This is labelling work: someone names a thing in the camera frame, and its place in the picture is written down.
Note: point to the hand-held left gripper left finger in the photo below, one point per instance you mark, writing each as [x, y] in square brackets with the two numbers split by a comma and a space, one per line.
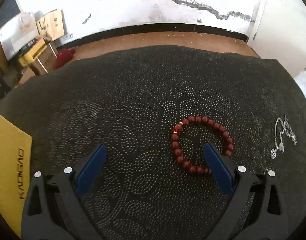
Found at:
[91, 167]

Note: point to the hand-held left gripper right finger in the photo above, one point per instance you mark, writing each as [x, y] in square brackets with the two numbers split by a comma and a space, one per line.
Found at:
[218, 167]

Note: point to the yellow cardboard box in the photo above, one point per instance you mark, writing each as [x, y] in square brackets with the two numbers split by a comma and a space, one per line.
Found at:
[7, 160]

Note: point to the dark patterned mat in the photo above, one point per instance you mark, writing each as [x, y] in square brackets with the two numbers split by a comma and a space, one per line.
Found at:
[133, 100]

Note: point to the red cloth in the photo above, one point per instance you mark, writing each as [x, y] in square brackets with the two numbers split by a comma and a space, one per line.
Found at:
[64, 56]

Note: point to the brown cardboard carton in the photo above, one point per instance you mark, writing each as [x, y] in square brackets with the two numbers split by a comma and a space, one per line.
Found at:
[44, 60]

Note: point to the white plastic bag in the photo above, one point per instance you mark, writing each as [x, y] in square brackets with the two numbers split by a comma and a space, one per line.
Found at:
[305, 83]

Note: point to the flat yellow and black box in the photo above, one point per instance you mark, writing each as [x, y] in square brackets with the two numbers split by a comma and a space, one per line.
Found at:
[34, 50]

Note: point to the brown paper bag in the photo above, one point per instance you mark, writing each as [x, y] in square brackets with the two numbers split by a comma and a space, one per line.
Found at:
[51, 25]

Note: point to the white paper bag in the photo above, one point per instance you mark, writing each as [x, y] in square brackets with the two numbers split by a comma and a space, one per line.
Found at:
[17, 33]

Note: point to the white door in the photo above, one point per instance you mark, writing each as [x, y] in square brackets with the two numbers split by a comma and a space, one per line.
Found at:
[285, 22]

